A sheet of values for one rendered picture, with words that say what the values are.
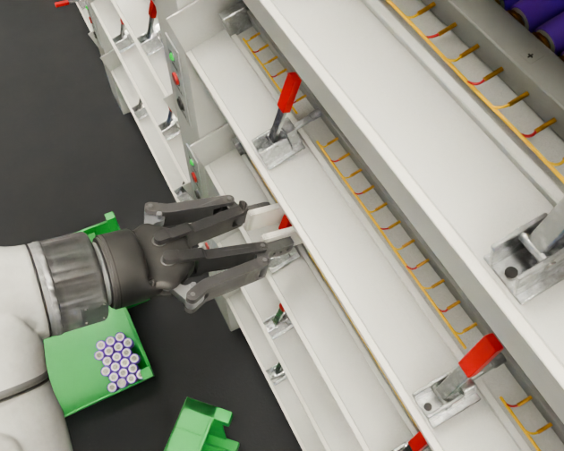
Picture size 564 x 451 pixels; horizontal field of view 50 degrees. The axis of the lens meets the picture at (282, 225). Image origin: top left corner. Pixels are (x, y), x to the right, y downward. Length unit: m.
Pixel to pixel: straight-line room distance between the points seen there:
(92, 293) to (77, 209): 0.96
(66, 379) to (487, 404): 0.95
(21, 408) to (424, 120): 0.40
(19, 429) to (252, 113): 0.35
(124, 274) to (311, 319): 0.23
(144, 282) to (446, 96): 0.35
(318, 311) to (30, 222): 0.97
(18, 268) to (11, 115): 1.24
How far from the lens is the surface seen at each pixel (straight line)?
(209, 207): 0.67
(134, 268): 0.59
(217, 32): 0.70
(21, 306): 0.57
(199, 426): 1.02
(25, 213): 1.56
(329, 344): 0.69
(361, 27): 0.39
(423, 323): 0.49
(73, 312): 0.58
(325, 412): 0.87
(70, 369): 1.29
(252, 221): 0.68
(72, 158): 1.63
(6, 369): 0.57
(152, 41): 1.00
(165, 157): 1.37
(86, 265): 0.58
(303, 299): 0.71
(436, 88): 0.36
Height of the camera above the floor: 1.18
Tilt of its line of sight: 56 degrees down
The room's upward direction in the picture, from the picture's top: straight up
